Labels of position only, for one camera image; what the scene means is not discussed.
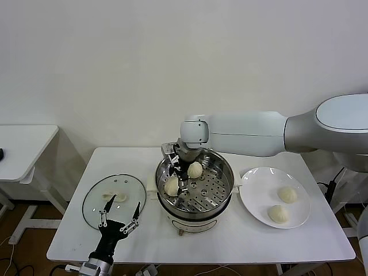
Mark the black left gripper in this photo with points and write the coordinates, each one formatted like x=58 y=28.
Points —
x=110 y=237

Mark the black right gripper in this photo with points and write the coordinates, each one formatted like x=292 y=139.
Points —
x=181 y=166

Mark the white steamed baozi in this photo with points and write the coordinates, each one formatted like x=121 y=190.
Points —
x=196 y=169
x=277 y=214
x=171 y=187
x=288 y=195

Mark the round glass pot lid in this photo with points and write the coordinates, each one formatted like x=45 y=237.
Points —
x=95 y=198

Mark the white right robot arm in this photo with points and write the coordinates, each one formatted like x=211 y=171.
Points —
x=244 y=132

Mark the stainless steel steamer basket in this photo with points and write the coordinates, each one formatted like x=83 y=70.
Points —
x=210 y=189

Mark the white floor power strip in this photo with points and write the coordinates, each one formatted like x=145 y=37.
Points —
x=148 y=270

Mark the white oval plate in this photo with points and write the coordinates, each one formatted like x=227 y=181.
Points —
x=258 y=189

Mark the small black device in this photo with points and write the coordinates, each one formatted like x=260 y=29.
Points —
x=1 y=154

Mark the black power adapter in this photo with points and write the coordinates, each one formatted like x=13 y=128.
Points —
x=331 y=188

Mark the white side table with laptop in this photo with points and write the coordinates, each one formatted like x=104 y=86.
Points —
x=343 y=198

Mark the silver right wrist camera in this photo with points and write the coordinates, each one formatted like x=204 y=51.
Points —
x=168 y=149

